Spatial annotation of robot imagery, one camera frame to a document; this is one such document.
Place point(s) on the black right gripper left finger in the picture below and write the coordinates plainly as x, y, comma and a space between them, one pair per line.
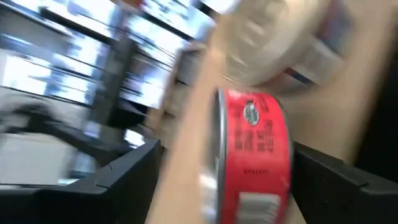
77, 205

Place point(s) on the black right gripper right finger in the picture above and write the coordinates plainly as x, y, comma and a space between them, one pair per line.
342, 205

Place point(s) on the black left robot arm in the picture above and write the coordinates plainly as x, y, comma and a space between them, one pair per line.
40, 115

